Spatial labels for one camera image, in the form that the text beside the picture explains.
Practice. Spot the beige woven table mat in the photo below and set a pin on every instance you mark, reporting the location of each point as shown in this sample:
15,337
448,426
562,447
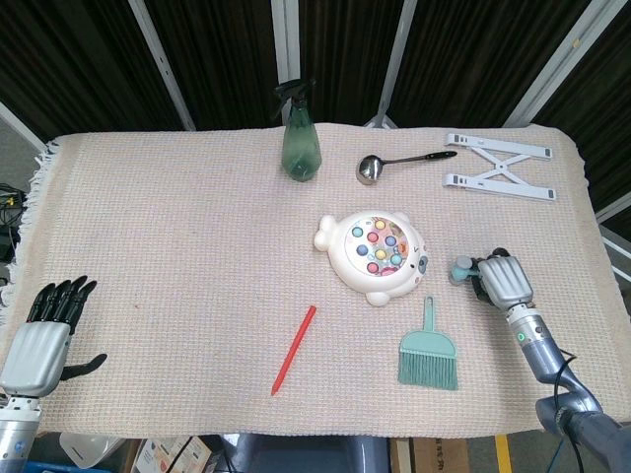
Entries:
197,246

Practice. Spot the brown cardboard box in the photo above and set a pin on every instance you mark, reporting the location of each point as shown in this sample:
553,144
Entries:
434,455

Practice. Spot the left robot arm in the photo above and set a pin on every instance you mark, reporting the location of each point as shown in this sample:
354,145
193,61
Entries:
17,436

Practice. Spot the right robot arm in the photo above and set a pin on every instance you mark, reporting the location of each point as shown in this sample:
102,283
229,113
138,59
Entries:
535,345

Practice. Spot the black pleated curtain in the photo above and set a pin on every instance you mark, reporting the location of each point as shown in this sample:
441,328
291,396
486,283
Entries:
89,59

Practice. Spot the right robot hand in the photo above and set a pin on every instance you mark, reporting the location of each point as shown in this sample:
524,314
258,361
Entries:
508,281

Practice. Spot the teal hand brush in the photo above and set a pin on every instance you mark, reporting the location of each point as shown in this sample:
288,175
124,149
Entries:
428,359

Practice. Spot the white seal-shaped pop-button toy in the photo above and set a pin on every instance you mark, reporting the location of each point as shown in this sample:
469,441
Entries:
345,266

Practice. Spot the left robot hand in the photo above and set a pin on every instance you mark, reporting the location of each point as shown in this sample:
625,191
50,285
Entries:
32,357

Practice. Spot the white metal frame post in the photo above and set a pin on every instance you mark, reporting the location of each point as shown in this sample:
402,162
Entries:
286,39
20,129
162,64
394,64
558,64

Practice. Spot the green plastic spray bottle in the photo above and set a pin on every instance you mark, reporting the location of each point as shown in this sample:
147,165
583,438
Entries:
301,148

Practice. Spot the printed cardboard box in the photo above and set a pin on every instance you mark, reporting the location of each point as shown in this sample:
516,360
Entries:
172,455

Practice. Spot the small teal object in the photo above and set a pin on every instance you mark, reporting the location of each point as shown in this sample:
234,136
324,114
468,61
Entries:
462,272

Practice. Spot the red pen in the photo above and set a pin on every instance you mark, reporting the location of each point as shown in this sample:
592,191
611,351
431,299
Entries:
294,347

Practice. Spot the white folding laptop stand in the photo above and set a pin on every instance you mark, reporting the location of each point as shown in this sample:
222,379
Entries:
499,167

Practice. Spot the white plastic container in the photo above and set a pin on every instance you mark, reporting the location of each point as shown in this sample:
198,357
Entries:
89,448

